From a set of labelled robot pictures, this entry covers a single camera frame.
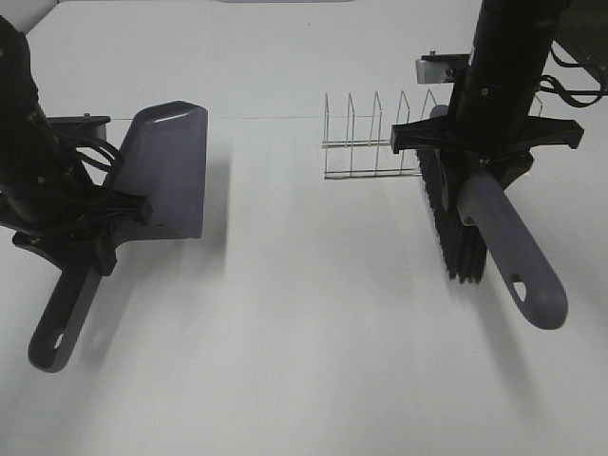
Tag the chrome wire dish rack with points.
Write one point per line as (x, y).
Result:
(357, 146)

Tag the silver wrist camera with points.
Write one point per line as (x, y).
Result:
(434, 68)
(90, 126)

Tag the grey plastic dustpan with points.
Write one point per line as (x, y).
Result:
(165, 160)

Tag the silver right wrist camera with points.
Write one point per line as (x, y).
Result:
(434, 68)

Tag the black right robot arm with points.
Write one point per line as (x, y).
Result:
(487, 121)

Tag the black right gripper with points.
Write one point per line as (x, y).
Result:
(447, 155)

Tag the grey hand brush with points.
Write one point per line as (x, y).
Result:
(483, 222)

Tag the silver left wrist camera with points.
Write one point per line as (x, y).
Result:
(90, 126)

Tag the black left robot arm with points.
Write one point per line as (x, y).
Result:
(57, 185)

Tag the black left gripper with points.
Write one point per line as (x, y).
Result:
(90, 235)

